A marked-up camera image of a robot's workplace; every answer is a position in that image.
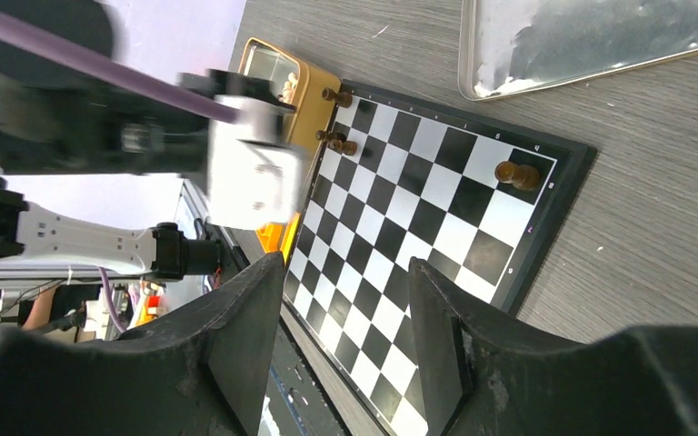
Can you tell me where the yellow triangular toy frame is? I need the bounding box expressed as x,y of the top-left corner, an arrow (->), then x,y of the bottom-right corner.
255,213 -> 301,258

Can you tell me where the dark pawn on board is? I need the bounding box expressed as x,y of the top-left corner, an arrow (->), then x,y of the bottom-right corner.
315,130 -> 346,142

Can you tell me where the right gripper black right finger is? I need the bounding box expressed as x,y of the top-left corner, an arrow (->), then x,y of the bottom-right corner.
408,258 -> 698,435

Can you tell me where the tin lid with bears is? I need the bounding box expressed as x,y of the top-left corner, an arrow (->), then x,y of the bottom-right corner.
457,0 -> 698,101

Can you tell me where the black white folding chessboard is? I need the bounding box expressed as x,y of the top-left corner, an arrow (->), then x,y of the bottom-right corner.
284,81 -> 596,435

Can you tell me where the dark rook corner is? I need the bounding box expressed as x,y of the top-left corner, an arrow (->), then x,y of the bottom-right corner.
494,161 -> 540,191

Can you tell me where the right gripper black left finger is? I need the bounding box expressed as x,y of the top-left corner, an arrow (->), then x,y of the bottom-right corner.
0,253 -> 284,435

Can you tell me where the dark chess piece on board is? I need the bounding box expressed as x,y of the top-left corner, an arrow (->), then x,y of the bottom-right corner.
322,87 -> 353,108

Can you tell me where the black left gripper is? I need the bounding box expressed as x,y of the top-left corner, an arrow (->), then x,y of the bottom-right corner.
178,69 -> 295,113

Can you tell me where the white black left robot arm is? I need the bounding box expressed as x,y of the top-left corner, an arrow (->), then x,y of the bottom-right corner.
0,1 -> 304,282

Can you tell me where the gold tin box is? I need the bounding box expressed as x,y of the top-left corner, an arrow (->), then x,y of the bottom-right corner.
238,38 -> 341,162

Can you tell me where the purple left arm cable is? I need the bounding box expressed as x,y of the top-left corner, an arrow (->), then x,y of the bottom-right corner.
0,0 -> 242,124

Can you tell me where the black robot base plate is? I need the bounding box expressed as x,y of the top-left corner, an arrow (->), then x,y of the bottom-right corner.
258,322 -> 349,436

